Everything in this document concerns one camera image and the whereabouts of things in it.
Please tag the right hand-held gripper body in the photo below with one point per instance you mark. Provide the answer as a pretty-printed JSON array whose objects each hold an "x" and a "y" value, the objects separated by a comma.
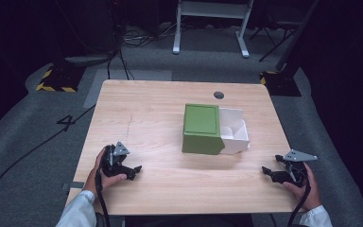
[{"x": 293, "y": 171}]

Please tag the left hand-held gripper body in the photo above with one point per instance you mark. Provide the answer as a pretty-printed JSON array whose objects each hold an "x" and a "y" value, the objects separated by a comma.
[{"x": 112, "y": 160}]

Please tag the white cardboard box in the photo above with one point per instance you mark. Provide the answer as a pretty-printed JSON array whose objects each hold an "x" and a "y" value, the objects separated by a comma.
[{"x": 237, "y": 135}]

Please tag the green cardboard box sleeve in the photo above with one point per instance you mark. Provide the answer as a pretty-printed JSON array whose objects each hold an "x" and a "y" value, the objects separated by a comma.
[{"x": 201, "y": 127}]

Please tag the person's left hand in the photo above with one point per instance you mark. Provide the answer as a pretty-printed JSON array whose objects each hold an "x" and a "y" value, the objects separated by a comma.
[{"x": 107, "y": 182}]

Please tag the person's right hand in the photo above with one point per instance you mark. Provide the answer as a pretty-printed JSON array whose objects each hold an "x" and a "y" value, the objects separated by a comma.
[{"x": 311, "y": 195}]

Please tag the black base with yellow stripes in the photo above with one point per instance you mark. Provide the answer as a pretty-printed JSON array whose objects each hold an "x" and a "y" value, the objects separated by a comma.
[
  {"x": 280, "y": 83},
  {"x": 60, "y": 78}
]

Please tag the grey round stand base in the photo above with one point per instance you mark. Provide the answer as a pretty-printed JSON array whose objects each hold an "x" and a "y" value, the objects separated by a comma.
[{"x": 88, "y": 59}]

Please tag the black tripod legs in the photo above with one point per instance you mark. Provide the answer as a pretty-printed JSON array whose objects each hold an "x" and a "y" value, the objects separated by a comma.
[{"x": 275, "y": 38}]

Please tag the dark slanted metal pole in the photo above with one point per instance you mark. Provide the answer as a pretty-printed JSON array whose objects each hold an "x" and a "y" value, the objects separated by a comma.
[{"x": 296, "y": 34}]

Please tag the white metal desk frame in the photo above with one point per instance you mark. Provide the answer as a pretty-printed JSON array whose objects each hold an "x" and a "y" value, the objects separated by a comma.
[{"x": 212, "y": 9}]

